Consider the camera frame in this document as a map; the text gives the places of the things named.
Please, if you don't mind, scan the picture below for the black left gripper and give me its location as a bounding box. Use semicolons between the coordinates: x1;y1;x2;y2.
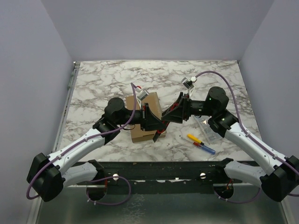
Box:
116;103;167;131

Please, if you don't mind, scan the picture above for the brown cardboard express box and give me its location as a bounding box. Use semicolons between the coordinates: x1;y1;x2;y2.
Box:
130;92;162;143

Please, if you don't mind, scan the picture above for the red black utility knife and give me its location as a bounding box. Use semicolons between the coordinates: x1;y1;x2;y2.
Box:
165;103;178;123

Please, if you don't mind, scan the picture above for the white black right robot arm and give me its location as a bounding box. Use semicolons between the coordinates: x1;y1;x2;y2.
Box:
162;87;299;202

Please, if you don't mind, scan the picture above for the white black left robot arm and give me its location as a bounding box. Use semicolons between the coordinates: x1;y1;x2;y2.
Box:
26;98;166;202

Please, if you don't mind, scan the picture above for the clear plastic parts box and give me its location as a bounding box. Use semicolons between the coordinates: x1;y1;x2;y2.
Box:
193;115;221;144

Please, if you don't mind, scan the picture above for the yellow handled screwdriver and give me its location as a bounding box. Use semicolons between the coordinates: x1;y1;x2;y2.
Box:
187;134;204;145

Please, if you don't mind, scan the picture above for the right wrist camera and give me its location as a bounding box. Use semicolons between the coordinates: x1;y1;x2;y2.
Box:
181;77;197;98

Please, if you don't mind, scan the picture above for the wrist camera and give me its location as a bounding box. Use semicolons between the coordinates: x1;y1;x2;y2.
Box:
135;86;149;109
181;77;197;98

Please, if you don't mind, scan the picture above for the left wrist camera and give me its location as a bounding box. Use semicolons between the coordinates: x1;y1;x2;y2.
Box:
135;86;149;109

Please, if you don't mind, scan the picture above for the blue red handled screwdriver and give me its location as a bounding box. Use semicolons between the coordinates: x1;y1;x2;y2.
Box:
180;136;216;155

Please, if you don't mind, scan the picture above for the black front mounting rail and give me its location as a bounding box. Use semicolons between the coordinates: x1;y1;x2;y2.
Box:
95;161;229;195

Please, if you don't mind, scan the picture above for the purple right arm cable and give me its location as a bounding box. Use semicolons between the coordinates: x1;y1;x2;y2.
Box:
195;70;299;196

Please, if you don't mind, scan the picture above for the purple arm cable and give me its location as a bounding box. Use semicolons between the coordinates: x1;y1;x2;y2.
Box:
195;70;299;196
26;83;141;200

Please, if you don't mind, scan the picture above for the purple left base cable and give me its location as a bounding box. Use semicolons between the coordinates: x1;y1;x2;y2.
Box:
86;176;132;206

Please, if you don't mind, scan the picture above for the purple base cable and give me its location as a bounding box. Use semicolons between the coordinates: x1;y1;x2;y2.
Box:
217;186;262;203
86;176;132;206

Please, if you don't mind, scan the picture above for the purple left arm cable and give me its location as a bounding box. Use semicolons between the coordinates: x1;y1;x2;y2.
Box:
26;83;141;200

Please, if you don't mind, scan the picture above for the aluminium frame rail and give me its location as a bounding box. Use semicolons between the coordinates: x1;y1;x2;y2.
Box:
52;61;81;152

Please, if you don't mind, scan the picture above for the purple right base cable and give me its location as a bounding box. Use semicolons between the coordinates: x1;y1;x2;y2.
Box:
217;186;262;203

